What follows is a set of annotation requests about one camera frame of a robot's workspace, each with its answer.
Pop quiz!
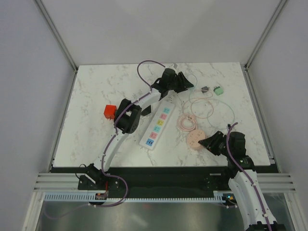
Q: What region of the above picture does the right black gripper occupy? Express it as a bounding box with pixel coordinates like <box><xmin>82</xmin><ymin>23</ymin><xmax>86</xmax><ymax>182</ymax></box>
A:
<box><xmin>198</xmin><ymin>130</ymin><xmax>232</xmax><ymax>157</ymax></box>

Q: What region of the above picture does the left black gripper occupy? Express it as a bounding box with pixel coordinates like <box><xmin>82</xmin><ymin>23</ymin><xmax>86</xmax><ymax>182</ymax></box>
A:
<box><xmin>167</xmin><ymin>72</ymin><xmax>193</xmax><ymax>94</ymax></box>

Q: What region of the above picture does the small grey charger plug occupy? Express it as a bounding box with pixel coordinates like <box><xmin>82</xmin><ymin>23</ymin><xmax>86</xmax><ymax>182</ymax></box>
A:
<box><xmin>201</xmin><ymin>86</ymin><xmax>209</xmax><ymax>94</ymax></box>

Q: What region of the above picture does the light green cube plug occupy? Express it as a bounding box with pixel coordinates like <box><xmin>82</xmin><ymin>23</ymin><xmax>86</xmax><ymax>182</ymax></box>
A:
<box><xmin>213</xmin><ymin>86</ymin><xmax>224</xmax><ymax>96</ymax></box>

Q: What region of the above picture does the white power strip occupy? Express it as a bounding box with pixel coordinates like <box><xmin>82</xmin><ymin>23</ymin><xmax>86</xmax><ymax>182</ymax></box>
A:
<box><xmin>139</xmin><ymin>101</ymin><xmax>175</xmax><ymax>151</ymax></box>

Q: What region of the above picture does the red cube plug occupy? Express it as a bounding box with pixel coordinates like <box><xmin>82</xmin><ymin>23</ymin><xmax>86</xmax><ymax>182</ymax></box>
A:
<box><xmin>103</xmin><ymin>104</ymin><xmax>117</xmax><ymax>120</ymax></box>

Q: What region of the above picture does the black cube adapter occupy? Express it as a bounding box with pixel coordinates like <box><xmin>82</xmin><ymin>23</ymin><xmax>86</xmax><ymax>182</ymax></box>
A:
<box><xmin>141</xmin><ymin>105</ymin><xmax>152</xmax><ymax>116</ymax></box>

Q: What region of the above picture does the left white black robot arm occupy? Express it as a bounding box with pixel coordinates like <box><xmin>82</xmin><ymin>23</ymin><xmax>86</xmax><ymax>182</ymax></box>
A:
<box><xmin>85</xmin><ymin>68</ymin><xmax>194</xmax><ymax>189</ymax></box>

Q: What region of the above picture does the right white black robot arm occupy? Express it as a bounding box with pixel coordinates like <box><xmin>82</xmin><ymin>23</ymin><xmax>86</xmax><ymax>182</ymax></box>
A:
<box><xmin>198</xmin><ymin>130</ymin><xmax>286</xmax><ymax>231</ymax></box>

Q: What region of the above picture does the green thin cable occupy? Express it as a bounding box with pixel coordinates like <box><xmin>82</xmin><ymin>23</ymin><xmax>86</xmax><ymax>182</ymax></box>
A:
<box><xmin>187</xmin><ymin>72</ymin><xmax>235</xmax><ymax>128</ymax></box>

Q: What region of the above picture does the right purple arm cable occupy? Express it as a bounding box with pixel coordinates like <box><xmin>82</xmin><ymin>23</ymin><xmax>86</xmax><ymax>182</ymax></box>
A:
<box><xmin>226</xmin><ymin>122</ymin><xmax>272</xmax><ymax>231</ymax></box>

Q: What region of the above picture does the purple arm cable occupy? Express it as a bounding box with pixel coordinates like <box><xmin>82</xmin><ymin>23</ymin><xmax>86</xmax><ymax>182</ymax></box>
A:
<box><xmin>226</xmin><ymin>122</ymin><xmax>272</xmax><ymax>231</ymax></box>
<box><xmin>101</xmin><ymin>60</ymin><xmax>169</xmax><ymax>174</ymax></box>

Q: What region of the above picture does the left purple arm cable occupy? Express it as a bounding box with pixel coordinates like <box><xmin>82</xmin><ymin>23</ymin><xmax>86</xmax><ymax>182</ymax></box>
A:
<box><xmin>101</xmin><ymin>60</ymin><xmax>169</xmax><ymax>174</ymax></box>

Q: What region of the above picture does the white slotted cable duct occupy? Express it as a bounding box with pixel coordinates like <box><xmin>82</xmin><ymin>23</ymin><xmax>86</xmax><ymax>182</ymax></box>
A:
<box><xmin>43</xmin><ymin>192</ymin><xmax>235</xmax><ymax>203</ymax></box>

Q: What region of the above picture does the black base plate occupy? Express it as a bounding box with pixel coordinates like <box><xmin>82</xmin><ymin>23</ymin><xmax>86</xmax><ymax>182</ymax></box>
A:
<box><xmin>51</xmin><ymin>167</ymin><xmax>230</xmax><ymax>198</ymax></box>

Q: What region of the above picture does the right aluminium frame post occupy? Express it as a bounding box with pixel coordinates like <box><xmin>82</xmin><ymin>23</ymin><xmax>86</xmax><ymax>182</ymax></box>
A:
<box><xmin>242</xmin><ymin>0</ymin><xmax>289</xmax><ymax>72</ymax></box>

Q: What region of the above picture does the aluminium frame post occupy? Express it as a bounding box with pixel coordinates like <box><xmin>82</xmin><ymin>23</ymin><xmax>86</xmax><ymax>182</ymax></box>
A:
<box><xmin>242</xmin><ymin>0</ymin><xmax>289</xmax><ymax>72</ymax></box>
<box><xmin>33</xmin><ymin>0</ymin><xmax>78</xmax><ymax>73</ymax></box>

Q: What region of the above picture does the left aluminium frame post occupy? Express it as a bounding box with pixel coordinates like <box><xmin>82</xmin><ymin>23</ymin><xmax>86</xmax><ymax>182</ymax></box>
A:
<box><xmin>33</xmin><ymin>0</ymin><xmax>78</xmax><ymax>73</ymax></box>

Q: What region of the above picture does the aluminium front rail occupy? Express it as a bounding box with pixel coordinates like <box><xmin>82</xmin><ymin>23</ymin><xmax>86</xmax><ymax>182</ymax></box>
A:
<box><xmin>34</xmin><ymin>173</ymin><xmax>295</xmax><ymax>193</ymax></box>

